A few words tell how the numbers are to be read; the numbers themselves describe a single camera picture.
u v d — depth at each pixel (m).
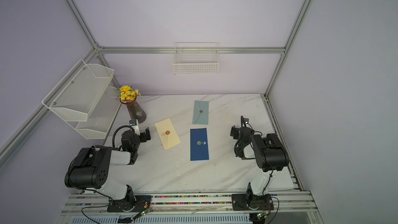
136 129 0.84
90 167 0.51
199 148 0.93
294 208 0.74
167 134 0.98
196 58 0.95
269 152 0.50
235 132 0.90
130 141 0.73
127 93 0.86
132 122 0.82
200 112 1.11
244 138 0.76
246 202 0.69
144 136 0.86
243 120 0.81
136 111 0.96
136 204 0.73
